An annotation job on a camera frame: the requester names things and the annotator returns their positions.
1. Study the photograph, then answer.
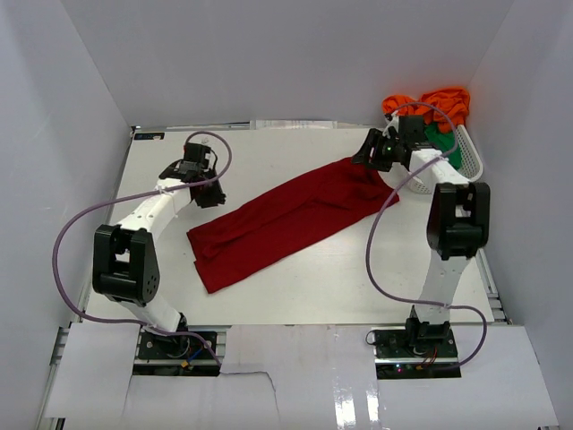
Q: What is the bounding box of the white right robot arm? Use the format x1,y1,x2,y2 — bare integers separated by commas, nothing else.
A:
188,118,490,357

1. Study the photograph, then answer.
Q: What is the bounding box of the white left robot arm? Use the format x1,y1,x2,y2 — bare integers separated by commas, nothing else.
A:
92,168,226,357

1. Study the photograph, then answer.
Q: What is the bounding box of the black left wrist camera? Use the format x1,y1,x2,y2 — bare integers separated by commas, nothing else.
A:
158,142,218,183

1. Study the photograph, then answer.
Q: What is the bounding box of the orange t shirt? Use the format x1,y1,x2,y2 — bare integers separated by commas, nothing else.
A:
381,86,471,133

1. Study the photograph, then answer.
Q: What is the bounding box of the black table label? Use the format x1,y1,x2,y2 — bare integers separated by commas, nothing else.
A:
133,133,165,141

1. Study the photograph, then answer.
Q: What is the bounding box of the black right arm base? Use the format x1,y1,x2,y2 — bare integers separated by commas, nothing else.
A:
365,329,461,381

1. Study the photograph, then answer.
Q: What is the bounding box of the green t shirt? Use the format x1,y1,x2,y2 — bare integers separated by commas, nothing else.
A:
424,123,462,170

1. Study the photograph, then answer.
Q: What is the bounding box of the white perforated plastic basket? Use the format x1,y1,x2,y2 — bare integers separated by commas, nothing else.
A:
406,125,483,194

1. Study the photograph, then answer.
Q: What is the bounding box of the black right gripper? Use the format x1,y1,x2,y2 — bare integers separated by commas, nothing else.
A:
351,129,404,173

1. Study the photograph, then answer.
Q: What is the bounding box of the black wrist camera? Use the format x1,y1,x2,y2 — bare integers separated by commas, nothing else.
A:
389,115,432,150
158,142,218,183

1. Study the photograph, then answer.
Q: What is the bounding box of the red t shirt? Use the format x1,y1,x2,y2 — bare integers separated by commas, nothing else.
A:
187,158,399,294

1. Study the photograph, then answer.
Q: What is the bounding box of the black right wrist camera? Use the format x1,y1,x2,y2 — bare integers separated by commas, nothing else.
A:
389,115,432,150

